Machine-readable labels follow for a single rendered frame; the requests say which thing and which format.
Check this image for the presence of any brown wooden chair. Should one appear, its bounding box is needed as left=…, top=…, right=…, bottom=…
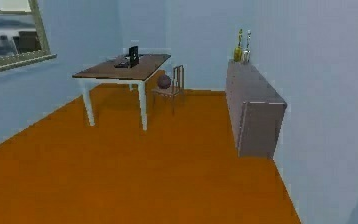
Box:
left=151, top=64, right=186, bottom=117

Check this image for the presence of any black laptop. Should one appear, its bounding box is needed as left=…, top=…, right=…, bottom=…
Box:
left=113, top=45, right=140, bottom=69

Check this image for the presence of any brown table with white legs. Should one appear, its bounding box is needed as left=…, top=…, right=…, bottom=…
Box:
left=71, top=53, right=172, bottom=132

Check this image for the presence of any yellow glass bottle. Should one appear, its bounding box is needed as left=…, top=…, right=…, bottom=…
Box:
left=233, top=28, right=244, bottom=63

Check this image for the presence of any grey sideboard cupboard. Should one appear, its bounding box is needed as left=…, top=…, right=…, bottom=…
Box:
left=224, top=59, right=288, bottom=160

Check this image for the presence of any orange ball with black grooves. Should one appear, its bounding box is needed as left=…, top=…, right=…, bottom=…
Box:
left=157, top=74, right=173, bottom=90

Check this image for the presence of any clear glass bottle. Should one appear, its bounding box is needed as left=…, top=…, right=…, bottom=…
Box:
left=242, top=29, right=253, bottom=64

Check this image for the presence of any green framed window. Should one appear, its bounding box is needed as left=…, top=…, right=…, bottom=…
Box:
left=0, top=0, right=58, bottom=76

